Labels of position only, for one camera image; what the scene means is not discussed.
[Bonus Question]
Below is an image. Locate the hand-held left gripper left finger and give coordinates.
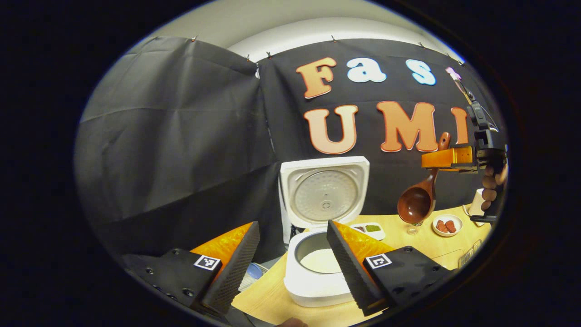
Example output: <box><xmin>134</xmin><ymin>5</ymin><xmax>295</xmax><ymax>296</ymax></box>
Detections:
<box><xmin>125</xmin><ymin>221</ymin><xmax>261</xmax><ymax>318</ymax></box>

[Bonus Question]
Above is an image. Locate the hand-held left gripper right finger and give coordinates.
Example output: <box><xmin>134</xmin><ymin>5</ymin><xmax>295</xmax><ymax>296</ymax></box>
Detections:
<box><xmin>327</xmin><ymin>220</ymin><xmax>454</xmax><ymax>317</ymax></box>

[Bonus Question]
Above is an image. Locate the white rice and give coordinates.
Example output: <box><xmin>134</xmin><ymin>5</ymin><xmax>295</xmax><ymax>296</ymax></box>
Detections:
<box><xmin>300</xmin><ymin>248</ymin><xmax>343</xmax><ymax>274</ymax></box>

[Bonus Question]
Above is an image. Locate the brown wooden spoon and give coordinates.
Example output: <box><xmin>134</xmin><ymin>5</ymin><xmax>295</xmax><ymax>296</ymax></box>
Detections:
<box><xmin>397</xmin><ymin>132</ymin><xmax>451</xmax><ymax>224</ymax></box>

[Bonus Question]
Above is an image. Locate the white rice cooker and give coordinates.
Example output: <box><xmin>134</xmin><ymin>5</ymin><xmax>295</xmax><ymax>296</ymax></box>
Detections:
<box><xmin>278</xmin><ymin>156</ymin><xmax>370</xmax><ymax>308</ymax></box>

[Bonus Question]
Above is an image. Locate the metal wire chopstick holder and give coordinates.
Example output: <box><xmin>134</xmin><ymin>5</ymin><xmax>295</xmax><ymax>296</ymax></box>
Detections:
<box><xmin>458</xmin><ymin>240</ymin><xmax>483</xmax><ymax>268</ymax></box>

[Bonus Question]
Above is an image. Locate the clear plastic rice container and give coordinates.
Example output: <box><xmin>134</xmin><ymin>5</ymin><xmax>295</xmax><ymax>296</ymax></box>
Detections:
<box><xmin>431</xmin><ymin>249</ymin><xmax>466</xmax><ymax>271</ymax></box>

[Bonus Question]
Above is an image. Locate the white divided bean dish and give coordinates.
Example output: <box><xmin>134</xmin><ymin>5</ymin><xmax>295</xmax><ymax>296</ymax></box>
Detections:
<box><xmin>350</xmin><ymin>222</ymin><xmax>386</xmax><ymax>241</ymax></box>

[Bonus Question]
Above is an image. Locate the white toaster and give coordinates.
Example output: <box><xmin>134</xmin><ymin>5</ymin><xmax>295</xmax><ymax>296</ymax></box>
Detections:
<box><xmin>468</xmin><ymin>188</ymin><xmax>486</xmax><ymax>227</ymax></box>

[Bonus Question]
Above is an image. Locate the white round plate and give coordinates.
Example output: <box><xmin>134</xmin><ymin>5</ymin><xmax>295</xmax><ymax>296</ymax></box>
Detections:
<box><xmin>432</xmin><ymin>214</ymin><xmax>463</xmax><ymax>238</ymax></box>

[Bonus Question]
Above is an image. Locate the black backdrop cloth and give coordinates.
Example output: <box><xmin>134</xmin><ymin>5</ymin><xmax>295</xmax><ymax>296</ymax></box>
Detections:
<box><xmin>75</xmin><ymin>36</ymin><xmax>507</xmax><ymax>268</ymax></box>

